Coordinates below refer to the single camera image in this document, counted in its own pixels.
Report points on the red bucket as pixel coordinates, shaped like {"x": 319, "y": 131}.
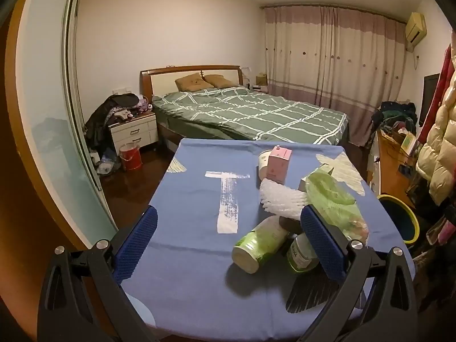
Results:
{"x": 130, "y": 158}

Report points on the red quilted jacket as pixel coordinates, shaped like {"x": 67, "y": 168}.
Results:
{"x": 445, "y": 74}

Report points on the crumpled plastic bag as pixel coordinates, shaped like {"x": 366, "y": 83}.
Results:
{"x": 107, "y": 165}

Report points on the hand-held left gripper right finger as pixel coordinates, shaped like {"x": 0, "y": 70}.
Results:
{"x": 320, "y": 242}

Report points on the pile of clothes on nightstand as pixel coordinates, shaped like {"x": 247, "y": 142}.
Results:
{"x": 117, "y": 103}

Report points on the green white bottle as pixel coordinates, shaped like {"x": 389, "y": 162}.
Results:
{"x": 260, "y": 242}

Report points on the pile of clothes on desk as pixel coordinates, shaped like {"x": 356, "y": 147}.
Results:
{"x": 392, "y": 114}

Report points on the striped pink white curtain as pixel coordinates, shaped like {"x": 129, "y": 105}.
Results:
{"x": 338, "y": 60}

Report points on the brown pillow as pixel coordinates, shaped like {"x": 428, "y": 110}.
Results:
{"x": 194, "y": 82}
{"x": 219, "y": 80}

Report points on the yellow-rimmed dark trash bin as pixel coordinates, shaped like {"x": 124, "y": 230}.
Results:
{"x": 395, "y": 213}

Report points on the wooden bed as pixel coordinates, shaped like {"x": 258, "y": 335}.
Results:
{"x": 160, "y": 78}

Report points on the pink carton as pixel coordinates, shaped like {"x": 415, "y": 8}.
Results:
{"x": 278, "y": 167}

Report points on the white foam net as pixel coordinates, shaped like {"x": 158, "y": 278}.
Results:
{"x": 281, "y": 199}

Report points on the black television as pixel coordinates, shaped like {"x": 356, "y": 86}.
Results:
{"x": 429, "y": 96}

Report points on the frosted glass wardrobe door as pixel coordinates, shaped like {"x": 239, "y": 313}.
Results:
{"x": 46, "y": 114}

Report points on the green checked duvet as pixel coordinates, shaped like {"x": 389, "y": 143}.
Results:
{"x": 249, "y": 114}

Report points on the white paper cup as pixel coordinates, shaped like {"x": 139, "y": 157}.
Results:
{"x": 263, "y": 164}

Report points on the beige air conditioner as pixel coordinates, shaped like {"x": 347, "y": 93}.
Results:
{"x": 415, "y": 28}

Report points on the blue star-print tablecloth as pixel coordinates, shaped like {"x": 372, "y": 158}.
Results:
{"x": 185, "y": 221}

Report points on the green jar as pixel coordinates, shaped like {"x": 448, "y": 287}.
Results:
{"x": 299, "y": 253}

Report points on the pink floral bag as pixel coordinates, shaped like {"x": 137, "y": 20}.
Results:
{"x": 445, "y": 231}

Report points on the wooden desk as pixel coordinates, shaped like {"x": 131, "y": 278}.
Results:
{"x": 390, "y": 164}

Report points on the green plastic bag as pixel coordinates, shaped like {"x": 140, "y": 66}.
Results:
{"x": 331, "y": 196}

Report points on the beige cardboard box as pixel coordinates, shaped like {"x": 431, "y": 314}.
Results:
{"x": 304, "y": 184}

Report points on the cream down jacket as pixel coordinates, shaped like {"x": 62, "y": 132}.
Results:
{"x": 438, "y": 142}

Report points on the small bedside table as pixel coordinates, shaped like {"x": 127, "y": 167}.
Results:
{"x": 258, "y": 89}

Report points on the white nightstand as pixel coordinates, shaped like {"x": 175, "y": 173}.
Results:
{"x": 133, "y": 131}

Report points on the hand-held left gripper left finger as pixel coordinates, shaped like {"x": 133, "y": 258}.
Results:
{"x": 137, "y": 245}

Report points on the curtain rod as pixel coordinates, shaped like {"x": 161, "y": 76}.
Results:
{"x": 302, "y": 6}

